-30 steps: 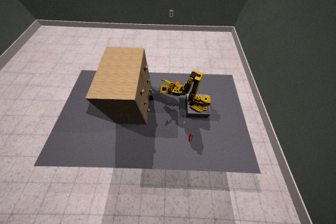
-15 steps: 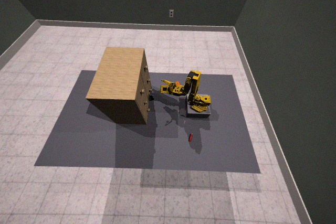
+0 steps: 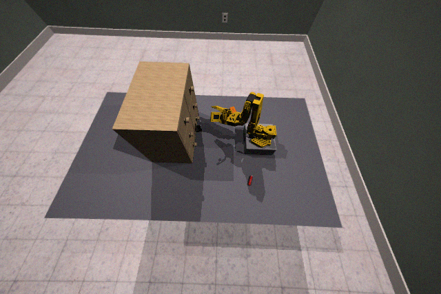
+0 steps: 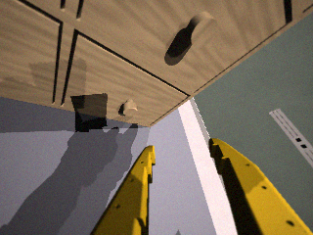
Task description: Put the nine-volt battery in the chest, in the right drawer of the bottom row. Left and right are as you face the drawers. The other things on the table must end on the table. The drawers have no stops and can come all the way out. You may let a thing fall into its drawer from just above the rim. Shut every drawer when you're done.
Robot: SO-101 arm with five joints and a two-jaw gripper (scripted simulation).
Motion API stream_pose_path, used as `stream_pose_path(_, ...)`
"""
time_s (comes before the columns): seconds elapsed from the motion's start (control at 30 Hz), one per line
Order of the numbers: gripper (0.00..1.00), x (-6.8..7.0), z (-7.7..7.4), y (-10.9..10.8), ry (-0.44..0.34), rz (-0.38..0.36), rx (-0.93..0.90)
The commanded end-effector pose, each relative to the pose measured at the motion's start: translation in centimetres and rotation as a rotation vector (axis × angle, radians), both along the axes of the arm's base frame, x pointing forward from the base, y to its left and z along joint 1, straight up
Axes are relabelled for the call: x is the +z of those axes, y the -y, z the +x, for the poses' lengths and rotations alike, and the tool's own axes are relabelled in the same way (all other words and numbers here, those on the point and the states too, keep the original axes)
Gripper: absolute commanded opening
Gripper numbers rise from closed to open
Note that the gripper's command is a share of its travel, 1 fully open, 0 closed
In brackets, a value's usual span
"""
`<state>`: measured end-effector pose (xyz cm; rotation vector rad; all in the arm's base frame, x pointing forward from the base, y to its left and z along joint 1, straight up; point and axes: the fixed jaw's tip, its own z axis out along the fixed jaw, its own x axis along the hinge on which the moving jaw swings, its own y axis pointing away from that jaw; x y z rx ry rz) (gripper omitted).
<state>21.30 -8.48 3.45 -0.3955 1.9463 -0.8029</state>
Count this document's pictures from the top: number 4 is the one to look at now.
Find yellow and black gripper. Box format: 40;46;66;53
90;138;313;235

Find brown wooden chest of drawers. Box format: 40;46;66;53
0;0;313;127

